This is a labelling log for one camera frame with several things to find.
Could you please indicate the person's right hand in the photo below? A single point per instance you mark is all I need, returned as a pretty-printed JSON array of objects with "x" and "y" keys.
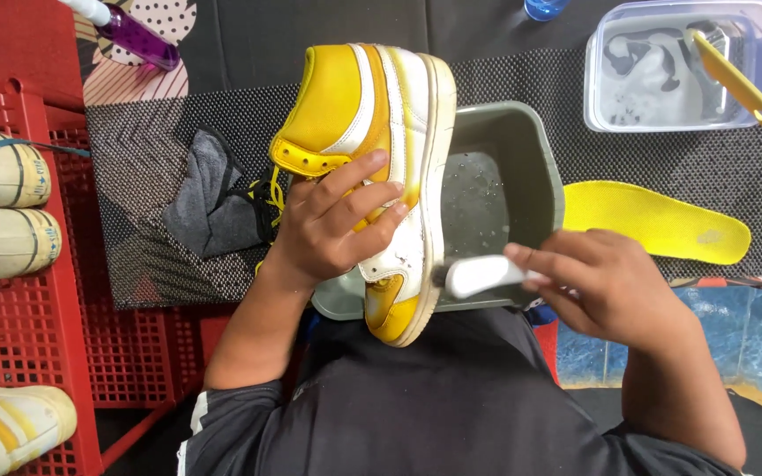
[{"x": 612, "y": 291}]

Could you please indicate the person's left hand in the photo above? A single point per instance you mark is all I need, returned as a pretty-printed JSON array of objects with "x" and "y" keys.
[{"x": 318, "y": 231}]

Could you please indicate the person's right fingers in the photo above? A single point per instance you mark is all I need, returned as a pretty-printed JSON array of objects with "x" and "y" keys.
[{"x": 546, "y": 264}]

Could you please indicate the white cleaning brush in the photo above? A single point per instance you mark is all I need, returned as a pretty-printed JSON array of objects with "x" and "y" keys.
[{"x": 480, "y": 276}]

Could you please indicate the yellow and white sneaker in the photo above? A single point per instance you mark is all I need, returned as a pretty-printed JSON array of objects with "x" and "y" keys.
[
  {"x": 354, "y": 99},
  {"x": 10, "y": 423}
]

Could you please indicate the grey plastic basin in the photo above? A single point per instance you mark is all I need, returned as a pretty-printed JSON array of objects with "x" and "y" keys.
[{"x": 506, "y": 165}]

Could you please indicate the yellow shoe insole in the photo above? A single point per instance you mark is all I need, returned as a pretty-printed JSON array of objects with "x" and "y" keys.
[{"x": 652, "y": 221}]

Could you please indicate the black non-slip mesh mat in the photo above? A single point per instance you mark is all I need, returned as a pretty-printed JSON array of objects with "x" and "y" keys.
[{"x": 652, "y": 155}]

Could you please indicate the person's black shirt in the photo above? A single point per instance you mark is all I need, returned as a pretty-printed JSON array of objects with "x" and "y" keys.
[{"x": 434, "y": 410}]

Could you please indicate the clear plastic container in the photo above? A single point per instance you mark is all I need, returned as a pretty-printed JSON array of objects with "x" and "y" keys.
[{"x": 645, "y": 79}]

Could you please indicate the blue bottle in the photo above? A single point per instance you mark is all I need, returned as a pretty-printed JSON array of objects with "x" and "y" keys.
[{"x": 545, "y": 8}]

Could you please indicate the yellow shoelace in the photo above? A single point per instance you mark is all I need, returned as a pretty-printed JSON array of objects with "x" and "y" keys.
[{"x": 277, "y": 192}]

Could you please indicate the black cloth sheet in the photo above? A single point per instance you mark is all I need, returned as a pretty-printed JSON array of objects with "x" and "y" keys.
[{"x": 354, "y": 23}]

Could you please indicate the grey microfibre cloth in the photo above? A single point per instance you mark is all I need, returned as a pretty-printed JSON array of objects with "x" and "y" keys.
[{"x": 206, "y": 205}]

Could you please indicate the pink patterned cloth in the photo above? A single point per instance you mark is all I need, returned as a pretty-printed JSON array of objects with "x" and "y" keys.
[{"x": 136, "y": 82}]

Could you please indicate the purple spray bottle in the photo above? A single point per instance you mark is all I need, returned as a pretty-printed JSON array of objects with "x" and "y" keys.
[{"x": 136, "y": 36}]

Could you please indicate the red plastic crate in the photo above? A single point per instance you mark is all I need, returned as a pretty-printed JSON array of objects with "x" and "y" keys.
[{"x": 30, "y": 324}]

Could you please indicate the red plastic stool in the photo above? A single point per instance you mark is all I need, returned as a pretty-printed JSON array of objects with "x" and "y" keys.
[{"x": 17, "y": 46}]

